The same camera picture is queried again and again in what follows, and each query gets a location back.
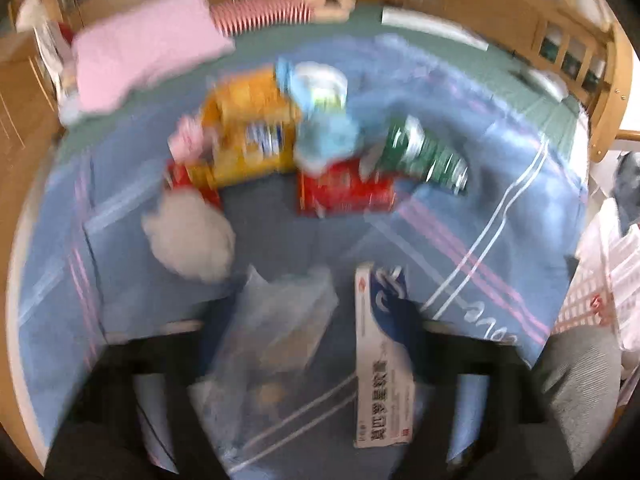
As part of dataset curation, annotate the clear plastic bag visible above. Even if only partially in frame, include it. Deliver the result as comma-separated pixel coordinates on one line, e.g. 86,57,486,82
190,266,338,467

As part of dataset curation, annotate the pink pillow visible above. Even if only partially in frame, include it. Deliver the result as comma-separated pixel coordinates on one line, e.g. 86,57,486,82
73,0,235,114

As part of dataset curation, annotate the small red packet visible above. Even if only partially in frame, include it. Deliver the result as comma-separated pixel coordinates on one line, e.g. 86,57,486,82
165,162,222,210

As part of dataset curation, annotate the pink white wrapper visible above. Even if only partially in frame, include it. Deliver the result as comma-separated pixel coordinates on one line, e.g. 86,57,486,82
167,115,217,164

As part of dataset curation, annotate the light blue cloth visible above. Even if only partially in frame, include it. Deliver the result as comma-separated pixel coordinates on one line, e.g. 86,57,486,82
294,110,360,177

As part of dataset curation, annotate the white blue paper cup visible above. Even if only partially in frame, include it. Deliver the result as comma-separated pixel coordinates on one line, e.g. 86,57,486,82
274,58,348,116

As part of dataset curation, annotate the red cigarette box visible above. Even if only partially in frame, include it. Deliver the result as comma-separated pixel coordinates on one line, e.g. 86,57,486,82
297,159,396,218

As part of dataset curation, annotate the green bed mat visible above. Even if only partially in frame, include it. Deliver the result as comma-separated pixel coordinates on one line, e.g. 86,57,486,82
55,4,588,166

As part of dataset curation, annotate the white blue medicine box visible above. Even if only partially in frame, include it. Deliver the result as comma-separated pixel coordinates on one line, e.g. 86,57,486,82
355,263,416,448

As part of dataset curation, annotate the blue plaid blanket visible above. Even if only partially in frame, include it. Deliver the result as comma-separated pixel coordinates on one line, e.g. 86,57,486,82
18,34,589,479

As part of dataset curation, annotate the white flat board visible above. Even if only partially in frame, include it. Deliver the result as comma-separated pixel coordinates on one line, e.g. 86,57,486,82
381,6,489,51

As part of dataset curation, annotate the yellow snack bag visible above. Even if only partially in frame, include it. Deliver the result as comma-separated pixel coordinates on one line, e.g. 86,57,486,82
201,64,302,188

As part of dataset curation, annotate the wooden bed frame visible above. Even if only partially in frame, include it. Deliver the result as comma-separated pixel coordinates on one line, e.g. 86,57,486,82
1,0,634,465

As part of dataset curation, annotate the white oval object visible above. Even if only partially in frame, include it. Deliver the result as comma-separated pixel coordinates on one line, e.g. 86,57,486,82
521,67,570,103

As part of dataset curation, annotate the white tissue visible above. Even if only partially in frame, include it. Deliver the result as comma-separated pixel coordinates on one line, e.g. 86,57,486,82
141,188,235,283

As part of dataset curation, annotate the green drink can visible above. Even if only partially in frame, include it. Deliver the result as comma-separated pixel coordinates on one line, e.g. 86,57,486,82
373,115,469,194

